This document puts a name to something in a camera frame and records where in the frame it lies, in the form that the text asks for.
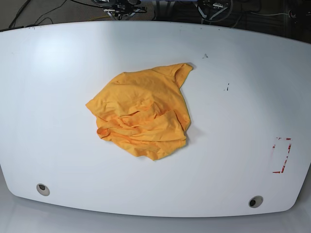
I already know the yellow cable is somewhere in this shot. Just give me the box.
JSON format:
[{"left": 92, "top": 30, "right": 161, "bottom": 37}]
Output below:
[{"left": 88, "top": 15, "right": 110, "bottom": 22}]

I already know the table cable grommet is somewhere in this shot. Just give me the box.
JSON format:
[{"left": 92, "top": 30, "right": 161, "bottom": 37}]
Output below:
[
  {"left": 248, "top": 196, "right": 263, "bottom": 208},
  {"left": 36, "top": 183, "right": 50, "bottom": 197}
]

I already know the right table cable grommet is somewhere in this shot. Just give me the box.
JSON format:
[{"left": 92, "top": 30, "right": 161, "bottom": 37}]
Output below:
[{"left": 248, "top": 196, "right": 263, "bottom": 208}]

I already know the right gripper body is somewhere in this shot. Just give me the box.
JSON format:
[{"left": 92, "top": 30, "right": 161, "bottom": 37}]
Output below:
[{"left": 103, "top": 2, "right": 147, "bottom": 19}]

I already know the red tape rectangle marking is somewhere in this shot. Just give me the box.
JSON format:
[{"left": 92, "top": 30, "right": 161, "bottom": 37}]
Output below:
[{"left": 270, "top": 137, "right": 292, "bottom": 174}]

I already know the white cable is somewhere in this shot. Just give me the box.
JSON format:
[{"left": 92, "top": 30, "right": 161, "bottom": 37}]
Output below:
[{"left": 250, "top": 11, "right": 290, "bottom": 17}]

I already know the orange t-shirt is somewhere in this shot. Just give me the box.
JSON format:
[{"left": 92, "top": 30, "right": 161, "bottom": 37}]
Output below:
[{"left": 86, "top": 63, "right": 193, "bottom": 160}]

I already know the black floor cable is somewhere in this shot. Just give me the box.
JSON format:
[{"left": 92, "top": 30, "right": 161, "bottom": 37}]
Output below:
[{"left": 9, "top": 0, "right": 66, "bottom": 28}]

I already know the left table cable grommet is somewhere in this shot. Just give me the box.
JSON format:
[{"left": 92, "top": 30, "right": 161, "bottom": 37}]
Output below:
[{"left": 36, "top": 183, "right": 50, "bottom": 197}]

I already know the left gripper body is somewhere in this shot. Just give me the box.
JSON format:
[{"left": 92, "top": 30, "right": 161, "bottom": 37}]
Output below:
[{"left": 197, "top": 0, "right": 233, "bottom": 23}]

